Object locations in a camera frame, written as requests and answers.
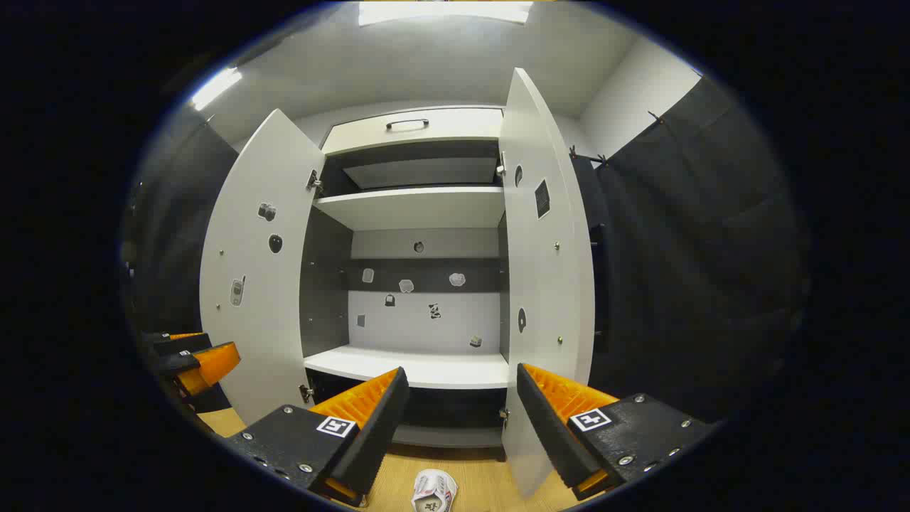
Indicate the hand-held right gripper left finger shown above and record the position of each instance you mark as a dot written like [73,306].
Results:
[377,427]

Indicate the black backdrop cloth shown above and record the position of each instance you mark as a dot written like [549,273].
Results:
[697,249]

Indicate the white shoe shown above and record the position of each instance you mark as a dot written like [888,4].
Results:
[434,491]

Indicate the small ceiling light panel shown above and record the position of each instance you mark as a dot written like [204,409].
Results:
[215,87]

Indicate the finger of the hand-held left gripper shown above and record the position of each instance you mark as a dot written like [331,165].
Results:
[178,344]
[174,364]

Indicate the white cabinet door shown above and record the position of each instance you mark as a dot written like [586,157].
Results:
[249,327]
[547,284]

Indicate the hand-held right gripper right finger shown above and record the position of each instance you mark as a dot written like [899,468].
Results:
[547,427]

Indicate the large ceiling light panel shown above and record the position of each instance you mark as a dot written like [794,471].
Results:
[444,12]

